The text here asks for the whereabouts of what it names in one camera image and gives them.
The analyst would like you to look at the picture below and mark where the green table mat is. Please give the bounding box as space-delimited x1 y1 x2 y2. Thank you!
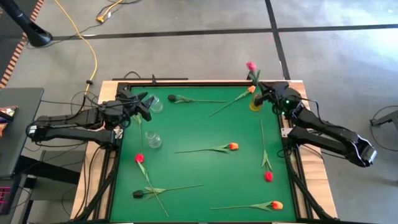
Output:
110 85 297 223

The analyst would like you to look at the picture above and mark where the red artificial tulip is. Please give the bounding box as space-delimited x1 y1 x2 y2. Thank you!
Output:
259 119 274 183
245 61 262 88
134 153 170 218

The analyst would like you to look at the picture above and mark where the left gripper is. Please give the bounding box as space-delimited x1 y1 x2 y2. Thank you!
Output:
102 88 155 128

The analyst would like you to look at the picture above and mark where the yellow extension cable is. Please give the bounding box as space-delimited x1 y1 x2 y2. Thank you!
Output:
54 0 99 110

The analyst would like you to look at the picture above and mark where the black floor stand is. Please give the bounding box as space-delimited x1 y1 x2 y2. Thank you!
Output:
0 0 53 48

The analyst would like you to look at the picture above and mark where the black desk foot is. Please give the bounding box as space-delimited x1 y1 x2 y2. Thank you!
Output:
14 154 81 185

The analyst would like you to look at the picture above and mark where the backlit keyboard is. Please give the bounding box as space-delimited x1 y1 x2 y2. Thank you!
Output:
0 185 15 215

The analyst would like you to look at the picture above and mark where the yellow glass vase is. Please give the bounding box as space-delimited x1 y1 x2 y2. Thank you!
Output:
249 93 264 112

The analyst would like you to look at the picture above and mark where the colourful snack bag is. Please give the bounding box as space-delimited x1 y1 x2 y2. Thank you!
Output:
0 105 19 138

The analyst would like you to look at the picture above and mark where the black floor mat orange edge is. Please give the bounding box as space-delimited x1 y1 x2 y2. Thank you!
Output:
0 0 45 90

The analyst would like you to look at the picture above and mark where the clear round patterned glass vase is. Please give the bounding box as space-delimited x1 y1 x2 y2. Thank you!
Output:
145 130 163 149

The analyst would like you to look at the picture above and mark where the clear ribbed glass vase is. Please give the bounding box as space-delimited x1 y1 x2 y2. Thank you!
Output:
149 94 164 114

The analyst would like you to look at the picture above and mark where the black aluminium table frame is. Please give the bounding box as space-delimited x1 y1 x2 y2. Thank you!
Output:
70 79 340 224

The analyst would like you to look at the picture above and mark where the orange artificial tulip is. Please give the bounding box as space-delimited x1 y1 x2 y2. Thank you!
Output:
174 142 240 154
209 85 257 118
210 200 284 213

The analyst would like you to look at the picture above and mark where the black flat bar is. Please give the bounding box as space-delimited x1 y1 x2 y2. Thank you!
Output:
111 77 189 82

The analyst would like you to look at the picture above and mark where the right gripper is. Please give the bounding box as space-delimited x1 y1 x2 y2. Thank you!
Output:
254 81 301 116

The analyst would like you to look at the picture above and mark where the yellow cable with plug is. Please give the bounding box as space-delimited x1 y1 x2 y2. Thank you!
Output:
95 0 124 24

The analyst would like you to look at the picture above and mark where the grey desk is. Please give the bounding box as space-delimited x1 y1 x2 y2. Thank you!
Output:
0 87 45 179

